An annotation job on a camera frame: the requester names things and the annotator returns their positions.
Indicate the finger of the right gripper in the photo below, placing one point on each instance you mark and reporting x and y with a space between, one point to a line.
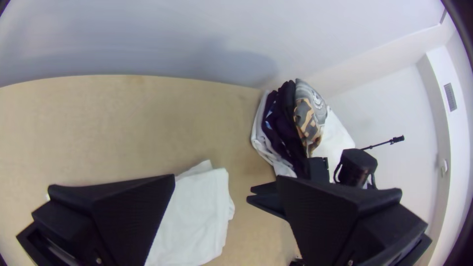
268 204
266 188

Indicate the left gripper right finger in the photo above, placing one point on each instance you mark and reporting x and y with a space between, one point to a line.
343 229

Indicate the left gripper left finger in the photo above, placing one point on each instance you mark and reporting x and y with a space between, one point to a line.
111 221

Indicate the white t-shirt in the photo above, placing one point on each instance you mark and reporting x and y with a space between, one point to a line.
196 214

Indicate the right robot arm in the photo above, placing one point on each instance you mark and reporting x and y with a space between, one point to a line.
354 166

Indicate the pile of folded clothes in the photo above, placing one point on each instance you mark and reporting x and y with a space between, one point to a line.
284 125

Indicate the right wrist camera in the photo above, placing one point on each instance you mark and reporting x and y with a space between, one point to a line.
317 170

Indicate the grey wall vent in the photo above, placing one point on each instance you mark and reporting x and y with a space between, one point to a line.
450 96

